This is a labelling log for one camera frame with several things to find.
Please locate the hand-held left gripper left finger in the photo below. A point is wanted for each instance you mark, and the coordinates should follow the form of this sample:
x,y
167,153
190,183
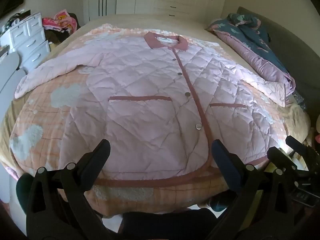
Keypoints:
x,y
97,160

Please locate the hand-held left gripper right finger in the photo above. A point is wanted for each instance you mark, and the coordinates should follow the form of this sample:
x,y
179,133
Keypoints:
x,y
225,163

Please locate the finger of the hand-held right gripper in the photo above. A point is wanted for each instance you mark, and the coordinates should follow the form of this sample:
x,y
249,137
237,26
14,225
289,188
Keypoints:
x,y
300,148
281,161

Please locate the pink quilted jacket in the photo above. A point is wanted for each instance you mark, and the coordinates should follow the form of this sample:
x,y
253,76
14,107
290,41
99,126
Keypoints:
x,y
140,87

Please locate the dark clothes pile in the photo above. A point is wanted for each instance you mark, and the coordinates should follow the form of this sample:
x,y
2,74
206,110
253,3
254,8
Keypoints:
x,y
56,36

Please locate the peach printed blanket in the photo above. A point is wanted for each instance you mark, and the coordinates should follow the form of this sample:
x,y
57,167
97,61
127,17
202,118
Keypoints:
x,y
50,130

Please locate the person's dark pants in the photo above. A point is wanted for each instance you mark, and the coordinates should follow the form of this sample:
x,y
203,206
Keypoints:
x,y
165,225

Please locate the grey padded headboard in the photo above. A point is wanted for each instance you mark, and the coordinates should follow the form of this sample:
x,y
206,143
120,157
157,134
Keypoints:
x,y
295,50

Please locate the blue floral quilt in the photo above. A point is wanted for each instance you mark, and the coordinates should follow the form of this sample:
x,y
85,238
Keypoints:
x,y
252,37

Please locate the white rounded chair back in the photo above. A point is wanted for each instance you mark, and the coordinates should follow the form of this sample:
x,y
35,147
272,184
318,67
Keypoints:
x,y
8,72

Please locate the bed with beige sheet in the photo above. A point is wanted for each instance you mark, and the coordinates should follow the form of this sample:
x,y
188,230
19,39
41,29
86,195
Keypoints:
x,y
212,35

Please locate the white drawer dresser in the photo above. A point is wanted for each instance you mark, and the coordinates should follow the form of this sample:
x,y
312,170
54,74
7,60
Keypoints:
x,y
30,42

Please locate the pink printed cloth pile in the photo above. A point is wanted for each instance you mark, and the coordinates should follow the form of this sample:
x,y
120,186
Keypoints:
x,y
61,21

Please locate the white door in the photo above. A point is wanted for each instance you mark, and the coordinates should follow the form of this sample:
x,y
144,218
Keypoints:
x,y
102,2

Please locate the dark patterned cloth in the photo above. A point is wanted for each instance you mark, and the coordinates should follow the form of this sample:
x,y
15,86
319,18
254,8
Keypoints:
x,y
13,20

